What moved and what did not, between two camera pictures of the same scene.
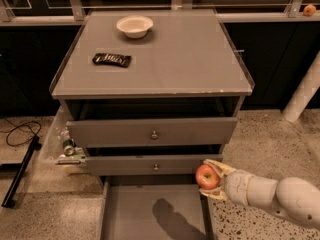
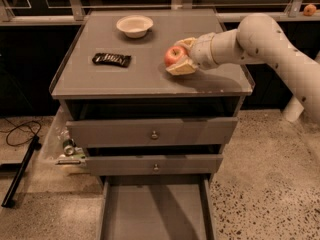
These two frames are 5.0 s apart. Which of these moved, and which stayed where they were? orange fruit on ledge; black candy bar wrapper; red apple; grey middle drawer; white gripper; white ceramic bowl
Moved: white gripper; red apple
Stayed: orange fruit on ledge; black candy bar wrapper; grey middle drawer; white ceramic bowl
